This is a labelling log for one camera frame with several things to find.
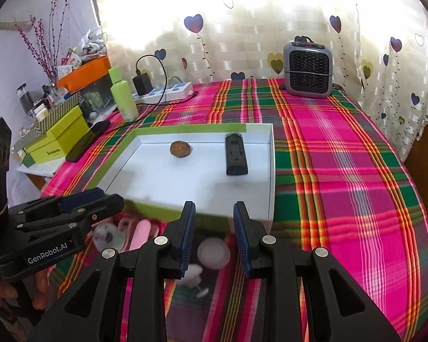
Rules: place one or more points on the black rectangular device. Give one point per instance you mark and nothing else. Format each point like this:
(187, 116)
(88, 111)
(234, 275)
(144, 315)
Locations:
(236, 160)

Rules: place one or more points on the left hand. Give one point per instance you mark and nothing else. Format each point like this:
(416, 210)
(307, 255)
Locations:
(40, 298)

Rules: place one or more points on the pink clip case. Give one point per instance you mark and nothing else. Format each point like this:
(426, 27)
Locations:
(136, 232)

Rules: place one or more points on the black smartphone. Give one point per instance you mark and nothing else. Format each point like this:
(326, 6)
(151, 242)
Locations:
(94, 132)

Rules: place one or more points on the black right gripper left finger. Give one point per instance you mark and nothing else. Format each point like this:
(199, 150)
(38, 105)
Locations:
(92, 308)

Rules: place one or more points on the dark glass jar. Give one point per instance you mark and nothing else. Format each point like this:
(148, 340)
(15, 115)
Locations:
(25, 99)

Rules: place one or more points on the black power adapter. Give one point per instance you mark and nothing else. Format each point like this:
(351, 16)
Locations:
(142, 83)

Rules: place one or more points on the white blue power strip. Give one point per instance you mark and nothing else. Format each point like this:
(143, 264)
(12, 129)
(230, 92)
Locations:
(160, 95)

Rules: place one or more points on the lime green shoebox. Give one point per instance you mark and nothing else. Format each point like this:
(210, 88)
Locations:
(60, 139)

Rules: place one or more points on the chevron patterned box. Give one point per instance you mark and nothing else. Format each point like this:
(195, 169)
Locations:
(41, 127)

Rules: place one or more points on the brown walnut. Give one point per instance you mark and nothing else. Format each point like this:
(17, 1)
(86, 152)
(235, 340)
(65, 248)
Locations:
(180, 149)

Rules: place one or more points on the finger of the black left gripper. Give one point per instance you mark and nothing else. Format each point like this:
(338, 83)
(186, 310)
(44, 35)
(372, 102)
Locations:
(52, 206)
(85, 217)

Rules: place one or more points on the white round cap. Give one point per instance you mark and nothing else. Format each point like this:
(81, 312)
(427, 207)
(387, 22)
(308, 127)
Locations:
(213, 253)

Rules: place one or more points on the green lotion bottle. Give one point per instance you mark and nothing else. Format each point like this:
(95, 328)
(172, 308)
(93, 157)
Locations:
(122, 95)

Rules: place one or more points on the red berry branches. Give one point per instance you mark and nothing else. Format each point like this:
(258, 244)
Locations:
(44, 39)

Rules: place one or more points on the heart patterned curtain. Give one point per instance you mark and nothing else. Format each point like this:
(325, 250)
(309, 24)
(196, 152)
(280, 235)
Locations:
(379, 48)

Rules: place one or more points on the orange storage bin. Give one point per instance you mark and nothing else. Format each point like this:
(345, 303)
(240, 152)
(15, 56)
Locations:
(85, 75)

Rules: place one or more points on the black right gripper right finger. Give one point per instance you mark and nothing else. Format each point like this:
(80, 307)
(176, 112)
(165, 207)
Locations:
(337, 307)

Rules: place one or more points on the grey white panda toy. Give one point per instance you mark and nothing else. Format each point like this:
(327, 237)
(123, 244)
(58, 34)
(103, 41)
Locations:
(107, 236)

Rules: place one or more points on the green white cardboard box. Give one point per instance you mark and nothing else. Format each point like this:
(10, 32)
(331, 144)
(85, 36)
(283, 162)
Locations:
(156, 184)

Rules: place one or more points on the grey portable heater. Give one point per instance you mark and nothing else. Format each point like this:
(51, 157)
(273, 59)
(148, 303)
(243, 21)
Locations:
(308, 68)

